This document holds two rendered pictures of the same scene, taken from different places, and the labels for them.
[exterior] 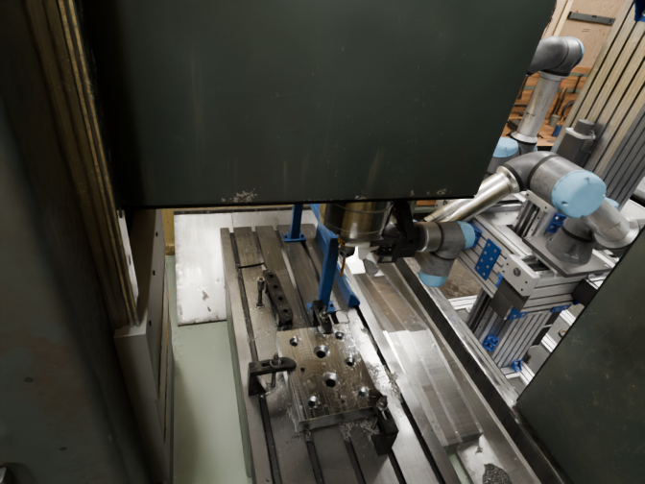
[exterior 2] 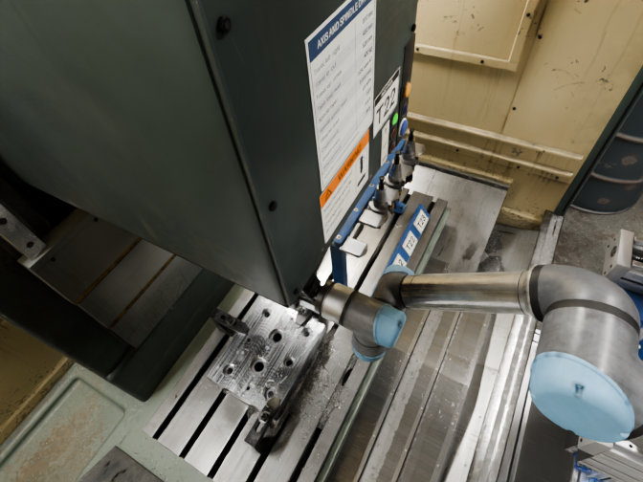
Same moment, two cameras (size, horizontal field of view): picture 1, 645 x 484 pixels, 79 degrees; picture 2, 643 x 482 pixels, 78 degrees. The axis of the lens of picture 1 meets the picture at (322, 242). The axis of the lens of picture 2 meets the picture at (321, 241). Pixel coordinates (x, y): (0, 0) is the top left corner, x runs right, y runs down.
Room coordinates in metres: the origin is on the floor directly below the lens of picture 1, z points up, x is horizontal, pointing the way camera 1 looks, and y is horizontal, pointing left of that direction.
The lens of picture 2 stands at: (0.63, -0.55, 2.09)
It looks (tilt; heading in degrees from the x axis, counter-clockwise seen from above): 53 degrees down; 57
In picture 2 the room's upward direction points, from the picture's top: 8 degrees counter-clockwise
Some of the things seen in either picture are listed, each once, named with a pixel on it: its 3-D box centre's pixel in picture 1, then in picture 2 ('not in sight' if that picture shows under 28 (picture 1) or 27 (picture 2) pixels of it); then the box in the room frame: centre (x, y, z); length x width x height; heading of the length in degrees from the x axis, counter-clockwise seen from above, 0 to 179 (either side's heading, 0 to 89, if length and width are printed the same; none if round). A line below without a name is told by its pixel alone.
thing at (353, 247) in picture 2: not in sight; (355, 248); (1.04, -0.09, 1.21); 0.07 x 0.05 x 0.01; 112
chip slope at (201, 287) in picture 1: (278, 270); (371, 230); (1.37, 0.18, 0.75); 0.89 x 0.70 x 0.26; 112
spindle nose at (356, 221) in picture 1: (357, 197); not in sight; (0.76, -0.06, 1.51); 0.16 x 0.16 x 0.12
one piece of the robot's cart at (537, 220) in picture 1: (502, 280); not in sight; (1.51, -0.89, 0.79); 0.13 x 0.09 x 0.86; 23
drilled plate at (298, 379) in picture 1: (324, 371); (269, 353); (0.70, -0.07, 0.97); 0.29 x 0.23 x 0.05; 22
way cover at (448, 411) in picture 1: (394, 342); (422, 370); (1.10, -0.36, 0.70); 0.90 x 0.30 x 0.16; 22
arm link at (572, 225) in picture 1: (591, 215); not in sight; (1.25, -0.91, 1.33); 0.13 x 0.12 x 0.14; 23
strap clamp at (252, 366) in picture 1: (272, 371); (232, 324); (0.67, 0.08, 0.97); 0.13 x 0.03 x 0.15; 112
